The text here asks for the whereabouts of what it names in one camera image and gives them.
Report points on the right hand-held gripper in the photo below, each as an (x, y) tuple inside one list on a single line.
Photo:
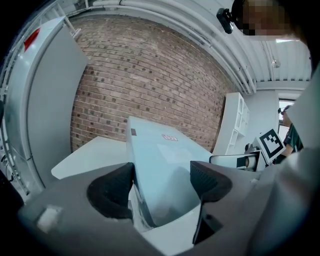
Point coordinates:
[(271, 145)]

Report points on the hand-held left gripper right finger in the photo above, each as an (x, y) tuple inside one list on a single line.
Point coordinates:
[(210, 182)]

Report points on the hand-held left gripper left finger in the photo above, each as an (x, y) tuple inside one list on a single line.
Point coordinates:
[(110, 192)]

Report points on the light blue-grey box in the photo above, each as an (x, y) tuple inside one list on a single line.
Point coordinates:
[(165, 162)]

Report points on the white table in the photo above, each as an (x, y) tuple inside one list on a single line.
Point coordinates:
[(95, 155)]

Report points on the white shelf unit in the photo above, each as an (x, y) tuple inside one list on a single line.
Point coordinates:
[(231, 120)]

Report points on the gray cabinet with red sticker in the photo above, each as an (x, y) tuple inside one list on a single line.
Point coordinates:
[(55, 100)]

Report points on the person's head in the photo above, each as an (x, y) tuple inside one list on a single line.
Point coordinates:
[(265, 17)]

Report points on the black head-worn camera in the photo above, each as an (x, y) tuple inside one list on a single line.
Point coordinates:
[(226, 21)]

